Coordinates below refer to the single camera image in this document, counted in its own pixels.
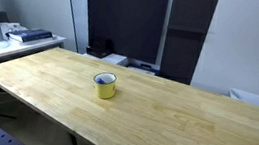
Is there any dark brown cabinet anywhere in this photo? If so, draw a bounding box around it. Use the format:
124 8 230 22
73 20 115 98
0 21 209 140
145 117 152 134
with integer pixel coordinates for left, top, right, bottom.
158 0 221 88

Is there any yellow enamel cup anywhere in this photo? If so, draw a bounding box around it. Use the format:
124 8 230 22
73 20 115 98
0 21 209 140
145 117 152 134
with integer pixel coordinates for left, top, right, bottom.
90 70 119 102

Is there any black table leg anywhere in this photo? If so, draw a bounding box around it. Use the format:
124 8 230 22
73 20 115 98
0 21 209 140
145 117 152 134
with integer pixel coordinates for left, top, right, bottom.
66 131 95 145

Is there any black monitor screen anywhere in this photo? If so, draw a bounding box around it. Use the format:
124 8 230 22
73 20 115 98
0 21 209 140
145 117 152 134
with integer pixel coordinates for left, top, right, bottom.
78 0 170 67

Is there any blue book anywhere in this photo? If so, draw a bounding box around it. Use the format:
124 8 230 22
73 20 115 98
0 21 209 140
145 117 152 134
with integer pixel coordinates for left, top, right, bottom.
5 24 55 47

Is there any blue grey pen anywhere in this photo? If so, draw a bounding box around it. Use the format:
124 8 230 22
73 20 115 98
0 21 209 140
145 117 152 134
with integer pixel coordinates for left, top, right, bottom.
96 76 107 85

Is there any black box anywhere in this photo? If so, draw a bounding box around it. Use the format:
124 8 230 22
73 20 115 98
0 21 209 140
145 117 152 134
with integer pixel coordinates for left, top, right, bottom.
84 36 117 61

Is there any white cardboard box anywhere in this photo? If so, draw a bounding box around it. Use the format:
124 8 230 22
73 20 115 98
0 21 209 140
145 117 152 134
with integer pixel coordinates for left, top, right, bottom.
0 20 29 41

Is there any white side table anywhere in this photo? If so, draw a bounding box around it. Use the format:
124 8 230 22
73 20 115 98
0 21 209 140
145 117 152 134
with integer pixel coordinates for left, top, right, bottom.
0 26 68 83

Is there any white plastic bin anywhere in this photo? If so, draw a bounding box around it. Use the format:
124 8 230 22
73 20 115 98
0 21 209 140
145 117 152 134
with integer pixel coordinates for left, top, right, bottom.
226 87 259 111

